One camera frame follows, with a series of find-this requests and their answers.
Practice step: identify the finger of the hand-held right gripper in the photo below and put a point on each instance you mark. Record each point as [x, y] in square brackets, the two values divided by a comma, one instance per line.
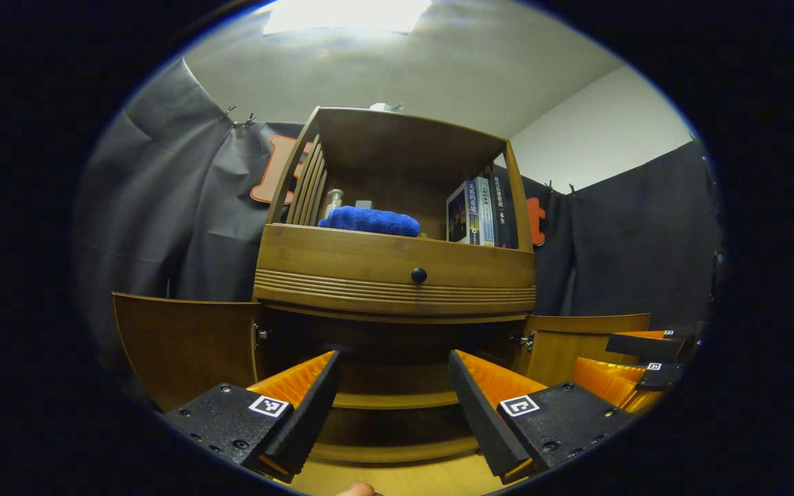
[645, 346]
[660, 377]

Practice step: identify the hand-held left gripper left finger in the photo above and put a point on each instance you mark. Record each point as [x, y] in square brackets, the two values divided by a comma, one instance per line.
[311, 413]

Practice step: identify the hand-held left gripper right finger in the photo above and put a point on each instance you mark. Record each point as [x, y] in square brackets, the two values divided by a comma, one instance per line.
[480, 413]

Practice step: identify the wooden double-door shoe cabinet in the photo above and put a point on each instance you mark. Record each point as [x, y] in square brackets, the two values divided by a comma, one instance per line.
[404, 151]

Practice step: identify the black round drawer knob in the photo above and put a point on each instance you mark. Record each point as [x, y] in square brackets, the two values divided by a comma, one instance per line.
[419, 275]

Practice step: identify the wooden ribbed drawer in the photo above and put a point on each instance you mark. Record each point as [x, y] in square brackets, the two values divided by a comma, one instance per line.
[342, 265]

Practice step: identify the dark blue cover book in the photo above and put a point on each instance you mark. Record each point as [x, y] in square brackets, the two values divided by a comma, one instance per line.
[459, 217]

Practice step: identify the blue fluffy towel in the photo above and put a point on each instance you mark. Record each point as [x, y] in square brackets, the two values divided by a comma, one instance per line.
[369, 222]

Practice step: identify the grey spine book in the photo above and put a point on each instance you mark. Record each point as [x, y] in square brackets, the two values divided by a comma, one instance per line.
[485, 210]

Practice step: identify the clear pump bottle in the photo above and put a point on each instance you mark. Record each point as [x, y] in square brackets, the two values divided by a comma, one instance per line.
[333, 203]

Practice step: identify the black backdrop cloth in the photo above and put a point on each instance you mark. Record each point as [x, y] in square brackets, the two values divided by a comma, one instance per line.
[156, 220]

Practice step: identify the small white object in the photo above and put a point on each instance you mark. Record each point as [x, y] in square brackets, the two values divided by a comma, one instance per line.
[384, 107]

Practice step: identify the ceiling light panel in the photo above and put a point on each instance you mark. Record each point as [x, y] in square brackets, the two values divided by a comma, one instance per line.
[345, 14]

